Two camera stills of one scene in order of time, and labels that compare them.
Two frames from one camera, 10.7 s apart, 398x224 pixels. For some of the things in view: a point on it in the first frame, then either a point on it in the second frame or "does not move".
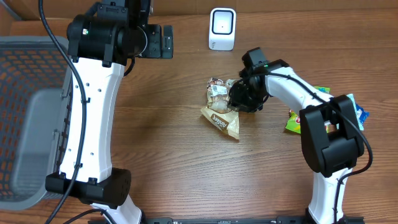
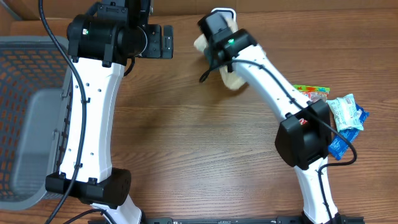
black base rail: x=249 y=220 does not move
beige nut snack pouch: x=217 y=110 → x=229 y=78
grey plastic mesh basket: x=36 y=90 does not move
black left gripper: x=156 y=49 does not move
